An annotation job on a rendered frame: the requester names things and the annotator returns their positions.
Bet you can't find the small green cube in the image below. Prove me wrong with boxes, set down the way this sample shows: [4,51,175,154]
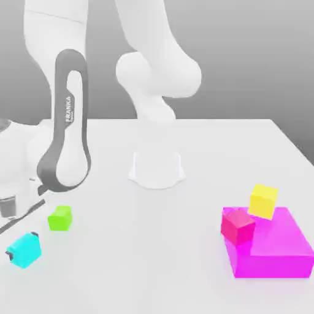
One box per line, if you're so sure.
[47,205,74,232]

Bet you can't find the large magenta box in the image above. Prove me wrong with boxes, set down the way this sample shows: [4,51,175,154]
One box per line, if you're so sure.
[221,206,314,280]

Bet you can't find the small pink cube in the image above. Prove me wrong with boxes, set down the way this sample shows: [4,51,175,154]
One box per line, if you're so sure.
[220,209,256,246]

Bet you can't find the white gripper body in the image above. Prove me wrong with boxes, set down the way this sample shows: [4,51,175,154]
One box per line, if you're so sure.
[0,195,50,242]

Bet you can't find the small cyan cube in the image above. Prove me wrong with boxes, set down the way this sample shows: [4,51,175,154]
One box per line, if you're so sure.
[6,232,42,269]

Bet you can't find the small yellow cube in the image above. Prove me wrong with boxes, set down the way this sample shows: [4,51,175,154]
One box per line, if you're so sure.
[248,183,279,221]

